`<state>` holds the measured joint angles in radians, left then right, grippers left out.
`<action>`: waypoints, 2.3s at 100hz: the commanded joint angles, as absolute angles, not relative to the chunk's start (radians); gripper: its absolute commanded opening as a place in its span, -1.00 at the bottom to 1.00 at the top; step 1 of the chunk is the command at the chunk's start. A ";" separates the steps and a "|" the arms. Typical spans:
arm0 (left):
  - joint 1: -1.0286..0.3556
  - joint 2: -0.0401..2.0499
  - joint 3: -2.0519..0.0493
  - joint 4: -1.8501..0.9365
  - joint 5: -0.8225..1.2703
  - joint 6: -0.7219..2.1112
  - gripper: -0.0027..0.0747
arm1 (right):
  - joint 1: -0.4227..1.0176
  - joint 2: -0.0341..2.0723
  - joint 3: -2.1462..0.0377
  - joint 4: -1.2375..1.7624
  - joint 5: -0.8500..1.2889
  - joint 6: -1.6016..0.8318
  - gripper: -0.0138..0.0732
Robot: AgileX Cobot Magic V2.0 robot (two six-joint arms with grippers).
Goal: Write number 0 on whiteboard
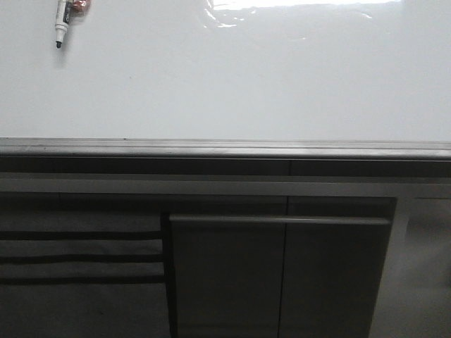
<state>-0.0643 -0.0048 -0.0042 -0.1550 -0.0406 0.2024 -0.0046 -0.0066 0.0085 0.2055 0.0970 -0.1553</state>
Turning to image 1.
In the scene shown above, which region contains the white whiteboard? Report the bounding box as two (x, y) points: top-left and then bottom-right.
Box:
(1, 1), (450, 142)

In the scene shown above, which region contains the red tape wad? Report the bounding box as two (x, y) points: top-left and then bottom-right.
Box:
(70, 0), (92, 17)

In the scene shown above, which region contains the white black whiteboard marker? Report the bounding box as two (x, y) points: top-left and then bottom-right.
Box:
(55, 0), (73, 49)

